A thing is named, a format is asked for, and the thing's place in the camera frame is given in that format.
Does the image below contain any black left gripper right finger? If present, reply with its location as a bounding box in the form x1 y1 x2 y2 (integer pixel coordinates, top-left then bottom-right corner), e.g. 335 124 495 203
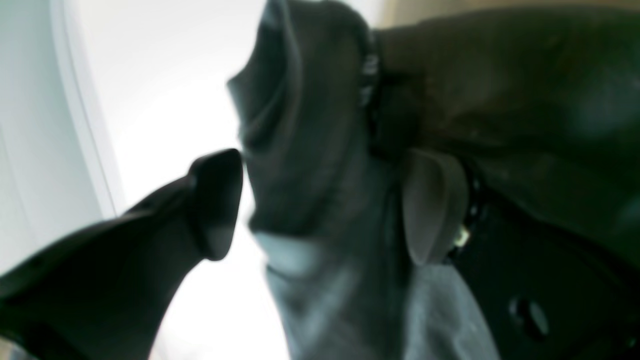
401 149 639 360

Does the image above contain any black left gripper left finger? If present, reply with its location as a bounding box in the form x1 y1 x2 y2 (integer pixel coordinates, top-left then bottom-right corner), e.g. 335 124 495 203
0 148 243 360

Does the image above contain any dark grey t-shirt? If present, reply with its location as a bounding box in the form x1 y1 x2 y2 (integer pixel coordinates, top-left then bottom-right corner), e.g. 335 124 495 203
227 0 639 360

